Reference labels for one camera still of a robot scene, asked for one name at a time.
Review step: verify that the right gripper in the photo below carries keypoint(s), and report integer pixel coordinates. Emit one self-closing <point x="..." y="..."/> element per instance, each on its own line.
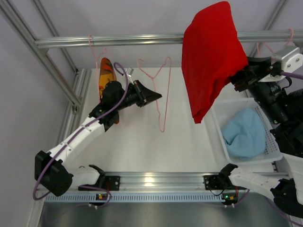
<point x="245" y="79"/>

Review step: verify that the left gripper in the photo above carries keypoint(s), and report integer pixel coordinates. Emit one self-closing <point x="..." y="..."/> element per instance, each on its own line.
<point x="140" y="93"/>

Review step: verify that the pink hanger of red trousers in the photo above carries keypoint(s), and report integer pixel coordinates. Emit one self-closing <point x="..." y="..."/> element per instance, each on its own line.
<point x="168" y="61"/>

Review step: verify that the red trousers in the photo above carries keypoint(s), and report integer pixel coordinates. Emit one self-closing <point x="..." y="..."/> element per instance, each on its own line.
<point x="211" y="54"/>

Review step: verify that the pink hanger of blue garment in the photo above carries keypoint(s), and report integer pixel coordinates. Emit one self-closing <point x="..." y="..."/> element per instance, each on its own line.
<point x="288" y="40"/>

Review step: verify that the light blue garment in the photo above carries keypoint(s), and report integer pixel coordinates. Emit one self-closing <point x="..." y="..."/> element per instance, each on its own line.
<point x="244" y="135"/>

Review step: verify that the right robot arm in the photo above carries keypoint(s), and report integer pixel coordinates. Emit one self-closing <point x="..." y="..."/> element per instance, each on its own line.
<point x="286" y="111"/>

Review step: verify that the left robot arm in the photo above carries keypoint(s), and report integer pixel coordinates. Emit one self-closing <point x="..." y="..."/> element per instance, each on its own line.
<point x="53" y="168"/>

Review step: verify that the pink hanger with orange garment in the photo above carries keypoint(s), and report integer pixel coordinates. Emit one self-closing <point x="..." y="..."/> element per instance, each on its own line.
<point x="96" y="58"/>

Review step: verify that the orange patterned garment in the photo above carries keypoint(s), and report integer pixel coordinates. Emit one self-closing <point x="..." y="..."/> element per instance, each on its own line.
<point x="107" y="71"/>

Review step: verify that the white plastic basket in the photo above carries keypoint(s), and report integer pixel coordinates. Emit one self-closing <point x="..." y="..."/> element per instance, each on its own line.
<point x="225" y="110"/>

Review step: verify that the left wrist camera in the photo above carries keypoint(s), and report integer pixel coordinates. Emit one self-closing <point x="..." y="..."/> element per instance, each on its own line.
<point x="129" y="72"/>

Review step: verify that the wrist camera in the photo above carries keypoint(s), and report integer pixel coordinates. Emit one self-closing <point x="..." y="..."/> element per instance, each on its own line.
<point x="129" y="72"/>
<point x="290" y="58"/>

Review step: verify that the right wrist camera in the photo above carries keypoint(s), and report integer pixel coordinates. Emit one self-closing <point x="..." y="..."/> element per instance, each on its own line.
<point x="290" y="58"/>

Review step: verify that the aluminium hanging rail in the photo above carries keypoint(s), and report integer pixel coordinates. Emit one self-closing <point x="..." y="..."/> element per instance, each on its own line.
<point x="154" y="39"/>

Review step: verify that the right aluminium frame post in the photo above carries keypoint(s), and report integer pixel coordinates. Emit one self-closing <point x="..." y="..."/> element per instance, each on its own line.
<point x="273" y="15"/>

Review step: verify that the aluminium frame post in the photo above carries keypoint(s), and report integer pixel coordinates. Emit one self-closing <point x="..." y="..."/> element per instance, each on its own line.
<point x="14" y="19"/>
<point x="273" y="15"/>

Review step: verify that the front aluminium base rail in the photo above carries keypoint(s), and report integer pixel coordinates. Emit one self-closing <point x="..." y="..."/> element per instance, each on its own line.
<point x="161" y="180"/>

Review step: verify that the slotted cable duct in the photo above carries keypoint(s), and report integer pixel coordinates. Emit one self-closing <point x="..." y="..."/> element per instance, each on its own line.
<point x="135" y="197"/>

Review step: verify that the left aluminium frame post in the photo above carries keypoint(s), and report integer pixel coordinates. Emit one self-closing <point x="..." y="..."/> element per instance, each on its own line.
<point x="14" y="19"/>

